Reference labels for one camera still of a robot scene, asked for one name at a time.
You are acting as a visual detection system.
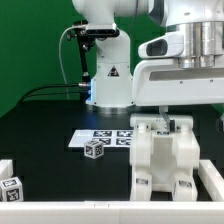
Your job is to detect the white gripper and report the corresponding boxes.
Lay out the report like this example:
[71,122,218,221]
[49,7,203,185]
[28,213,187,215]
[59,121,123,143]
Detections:
[132,56,224,132]

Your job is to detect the white chair back frame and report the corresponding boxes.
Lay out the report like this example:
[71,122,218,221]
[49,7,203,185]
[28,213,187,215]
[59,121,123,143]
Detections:
[129,112,201,194]

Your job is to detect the white tagged cube nut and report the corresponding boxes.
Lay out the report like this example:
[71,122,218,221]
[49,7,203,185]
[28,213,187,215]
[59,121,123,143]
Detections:
[84,140,104,159]

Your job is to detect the white tagged cube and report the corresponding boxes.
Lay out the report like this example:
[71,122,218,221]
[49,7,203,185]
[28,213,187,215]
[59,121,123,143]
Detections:
[0,177,23,202]

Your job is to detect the white chair seat part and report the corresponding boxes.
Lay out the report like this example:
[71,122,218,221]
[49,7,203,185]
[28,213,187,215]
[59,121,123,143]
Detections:
[151,136,176,192]

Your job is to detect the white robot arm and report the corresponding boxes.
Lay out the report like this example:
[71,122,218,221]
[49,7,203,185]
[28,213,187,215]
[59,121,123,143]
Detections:
[72,0,224,110]

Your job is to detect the white marker sheet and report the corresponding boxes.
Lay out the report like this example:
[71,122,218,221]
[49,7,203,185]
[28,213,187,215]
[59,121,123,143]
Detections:
[69,129,133,148]

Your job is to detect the white right corner bracket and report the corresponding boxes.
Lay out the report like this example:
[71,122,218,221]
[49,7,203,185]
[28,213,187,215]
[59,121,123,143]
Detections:
[198,160,224,202]

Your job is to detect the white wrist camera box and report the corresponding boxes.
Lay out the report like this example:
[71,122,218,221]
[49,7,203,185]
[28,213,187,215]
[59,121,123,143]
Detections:
[138,31,184,59]

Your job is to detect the white front rail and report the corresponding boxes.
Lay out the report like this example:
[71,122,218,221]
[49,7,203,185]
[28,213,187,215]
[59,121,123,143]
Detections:
[0,202,224,224]

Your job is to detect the black camera on stand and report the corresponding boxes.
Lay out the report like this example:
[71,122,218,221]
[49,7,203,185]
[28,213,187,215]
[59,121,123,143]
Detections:
[85,23,119,38]

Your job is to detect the black camera stand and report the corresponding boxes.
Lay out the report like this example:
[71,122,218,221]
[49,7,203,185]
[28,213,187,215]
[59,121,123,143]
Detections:
[66,20,98,101]

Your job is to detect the grey camera cable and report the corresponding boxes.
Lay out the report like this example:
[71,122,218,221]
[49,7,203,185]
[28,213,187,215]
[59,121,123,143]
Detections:
[58,25,81,101]

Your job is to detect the black cables on table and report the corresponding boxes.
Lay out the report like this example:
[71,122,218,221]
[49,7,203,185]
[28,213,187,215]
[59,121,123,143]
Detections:
[20,83,92,103]

